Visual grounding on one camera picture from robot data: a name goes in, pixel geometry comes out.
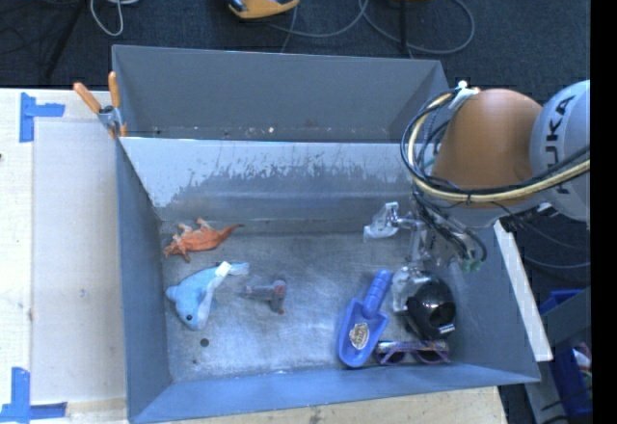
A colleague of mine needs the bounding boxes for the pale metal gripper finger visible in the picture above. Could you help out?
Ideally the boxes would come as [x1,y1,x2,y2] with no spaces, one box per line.
[362,200,402,242]
[389,265,421,315]

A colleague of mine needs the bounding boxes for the black glossy round object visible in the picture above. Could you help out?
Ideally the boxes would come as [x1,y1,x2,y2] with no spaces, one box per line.
[403,274,458,342]

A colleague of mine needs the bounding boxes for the blue toy shovel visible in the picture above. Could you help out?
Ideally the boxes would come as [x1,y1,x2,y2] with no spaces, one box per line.
[336,268,393,369]

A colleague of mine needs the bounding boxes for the purple sunglasses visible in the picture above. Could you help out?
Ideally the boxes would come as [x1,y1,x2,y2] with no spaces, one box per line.
[374,339,452,366]

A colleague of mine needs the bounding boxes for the grey metal bin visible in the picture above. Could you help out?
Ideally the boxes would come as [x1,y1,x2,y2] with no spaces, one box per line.
[111,43,543,424]

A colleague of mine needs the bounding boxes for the small grey-brown toy tool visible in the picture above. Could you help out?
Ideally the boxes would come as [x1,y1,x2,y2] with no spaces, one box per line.
[240,274,289,316]

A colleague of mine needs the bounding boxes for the orange toy dinosaur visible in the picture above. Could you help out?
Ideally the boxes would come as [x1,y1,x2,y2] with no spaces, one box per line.
[162,217,246,264]

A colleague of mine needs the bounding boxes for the blue toy dolphin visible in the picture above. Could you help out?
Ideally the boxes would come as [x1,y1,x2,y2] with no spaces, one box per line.
[165,260,252,332]

